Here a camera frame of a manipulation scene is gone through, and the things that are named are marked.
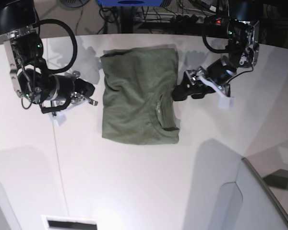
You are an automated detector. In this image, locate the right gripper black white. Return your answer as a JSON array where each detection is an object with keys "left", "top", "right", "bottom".
[{"left": 39, "top": 71, "right": 98, "bottom": 127}]

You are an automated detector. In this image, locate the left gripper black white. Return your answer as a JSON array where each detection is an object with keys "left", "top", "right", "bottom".
[{"left": 172, "top": 56, "right": 236, "bottom": 108}]

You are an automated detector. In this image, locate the olive green t-shirt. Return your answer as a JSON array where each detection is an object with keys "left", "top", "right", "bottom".
[{"left": 100, "top": 47, "right": 180, "bottom": 145}]

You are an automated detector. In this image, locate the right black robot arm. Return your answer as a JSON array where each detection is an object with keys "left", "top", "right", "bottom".
[{"left": 0, "top": 0, "right": 98, "bottom": 126}]

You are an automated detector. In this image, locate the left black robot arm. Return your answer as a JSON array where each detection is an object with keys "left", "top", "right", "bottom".
[{"left": 172, "top": 0, "right": 288, "bottom": 109}]

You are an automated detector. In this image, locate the black power strip red light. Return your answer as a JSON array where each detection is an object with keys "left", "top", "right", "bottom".
[{"left": 170, "top": 14, "right": 228, "bottom": 25}]

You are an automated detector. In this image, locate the blue box with oval hole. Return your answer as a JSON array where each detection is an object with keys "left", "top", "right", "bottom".
[{"left": 97, "top": 0, "right": 163, "bottom": 7}]

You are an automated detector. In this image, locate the white curved panel right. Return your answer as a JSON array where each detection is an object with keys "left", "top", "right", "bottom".
[{"left": 209, "top": 158, "right": 288, "bottom": 230}]

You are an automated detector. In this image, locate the white panel left corner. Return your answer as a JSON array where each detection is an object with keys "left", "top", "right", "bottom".
[{"left": 0, "top": 182, "right": 22, "bottom": 230}]

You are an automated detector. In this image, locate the black table leg post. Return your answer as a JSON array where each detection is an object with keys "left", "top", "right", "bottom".
[{"left": 120, "top": 6, "right": 137, "bottom": 34}]

